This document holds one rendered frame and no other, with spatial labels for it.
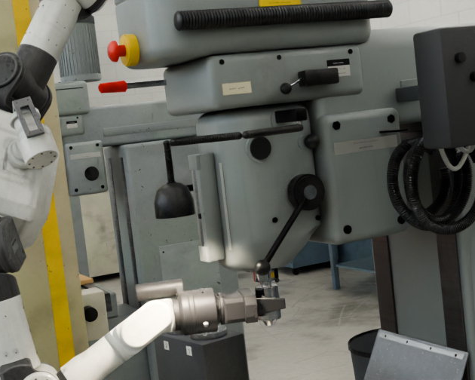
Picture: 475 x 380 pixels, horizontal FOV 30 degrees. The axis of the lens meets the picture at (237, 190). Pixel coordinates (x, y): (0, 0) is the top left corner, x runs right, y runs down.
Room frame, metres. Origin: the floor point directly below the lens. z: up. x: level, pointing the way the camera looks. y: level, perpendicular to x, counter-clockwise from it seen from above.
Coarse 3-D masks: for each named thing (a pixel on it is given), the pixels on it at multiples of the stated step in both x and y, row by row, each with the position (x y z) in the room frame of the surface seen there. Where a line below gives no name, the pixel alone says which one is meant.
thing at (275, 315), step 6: (258, 294) 1.79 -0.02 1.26; (264, 294) 1.78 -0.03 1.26; (270, 294) 1.78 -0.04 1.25; (276, 294) 1.79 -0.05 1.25; (270, 312) 1.78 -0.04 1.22; (276, 312) 1.79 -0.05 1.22; (258, 318) 1.81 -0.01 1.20; (264, 318) 1.79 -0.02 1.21; (270, 318) 1.78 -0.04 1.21; (276, 318) 1.79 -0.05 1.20
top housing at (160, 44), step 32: (128, 0) 1.71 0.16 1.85; (160, 0) 1.62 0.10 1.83; (192, 0) 1.63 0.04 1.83; (224, 0) 1.65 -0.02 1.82; (256, 0) 1.68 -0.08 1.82; (288, 0) 1.71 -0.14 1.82; (320, 0) 1.74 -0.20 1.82; (352, 0) 1.77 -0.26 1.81; (128, 32) 1.73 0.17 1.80; (160, 32) 1.62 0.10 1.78; (192, 32) 1.62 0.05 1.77; (224, 32) 1.65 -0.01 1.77; (256, 32) 1.68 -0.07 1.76; (288, 32) 1.71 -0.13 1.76; (320, 32) 1.74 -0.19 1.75; (352, 32) 1.77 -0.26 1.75; (160, 64) 1.75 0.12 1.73
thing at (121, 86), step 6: (102, 84) 1.78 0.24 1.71; (108, 84) 1.78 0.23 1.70; (114, 84) 1.78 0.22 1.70; (120, 84) 1.79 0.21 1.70; (126, 84) 1.80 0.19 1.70; (132, 84) 1.80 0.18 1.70; (138, 84) 1.81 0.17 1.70; (144, 84) 1.82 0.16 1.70; (150, 84) 1.82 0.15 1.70; (156, 84) 1.83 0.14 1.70; (162, 84) 1.83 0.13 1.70; (102, 90) 1.78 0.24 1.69; (108, 90) 1.78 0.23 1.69; (114, 90) 1.79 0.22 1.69; (120, 90) 1.79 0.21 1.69
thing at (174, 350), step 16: (160, 336) 2.19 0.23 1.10; (176, 336) 2.15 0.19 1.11; (192, 336) 2.10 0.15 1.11; (208, 336) 2.08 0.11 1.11; (224, 336) 2.10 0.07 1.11; (240, 336) 2.11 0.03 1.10; (160, 352) 2.20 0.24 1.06; (176, 352) 2.14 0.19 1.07; (192, 352) 2.08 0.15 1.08; (208, 352) 2.05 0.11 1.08; (224, 352) 2.08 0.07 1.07; (240, 352) 2.10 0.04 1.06; (160, 368) 2.21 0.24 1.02; (176, 368) 2.14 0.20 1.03; (192, 368) 2.08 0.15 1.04; (208, 368) 2.05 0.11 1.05; (224, 368) 2.07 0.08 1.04; (240, 368) 2.10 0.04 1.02
